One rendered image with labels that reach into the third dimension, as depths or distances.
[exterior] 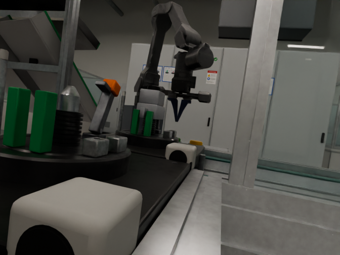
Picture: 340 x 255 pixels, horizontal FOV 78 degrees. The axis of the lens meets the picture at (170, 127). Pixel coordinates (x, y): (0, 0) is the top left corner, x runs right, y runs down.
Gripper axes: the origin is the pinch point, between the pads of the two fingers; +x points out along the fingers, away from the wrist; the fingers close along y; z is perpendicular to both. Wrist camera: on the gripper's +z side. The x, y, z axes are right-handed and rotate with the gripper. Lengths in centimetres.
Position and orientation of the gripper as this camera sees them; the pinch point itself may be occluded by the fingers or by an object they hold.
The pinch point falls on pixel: (178, 111)
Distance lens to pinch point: 66.8
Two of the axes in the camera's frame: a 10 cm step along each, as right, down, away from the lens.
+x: -1.4, 9.9, 0.5
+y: 9.9, 1.4, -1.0
